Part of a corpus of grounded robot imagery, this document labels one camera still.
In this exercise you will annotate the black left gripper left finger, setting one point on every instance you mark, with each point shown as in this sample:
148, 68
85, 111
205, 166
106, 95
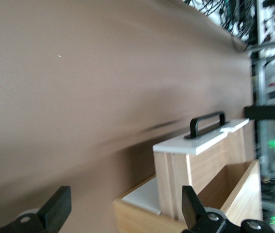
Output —
54, 208

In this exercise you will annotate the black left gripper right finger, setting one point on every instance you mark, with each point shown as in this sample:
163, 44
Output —
195, 213

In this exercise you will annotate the light wooden drawer cabinet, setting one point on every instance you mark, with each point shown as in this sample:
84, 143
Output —
137, 218

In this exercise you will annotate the brown paper table cover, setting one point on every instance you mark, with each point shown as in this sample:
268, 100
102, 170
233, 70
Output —
79, 85

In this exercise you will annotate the aluminium frame rail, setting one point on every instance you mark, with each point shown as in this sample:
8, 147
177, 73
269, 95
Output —
261, 80

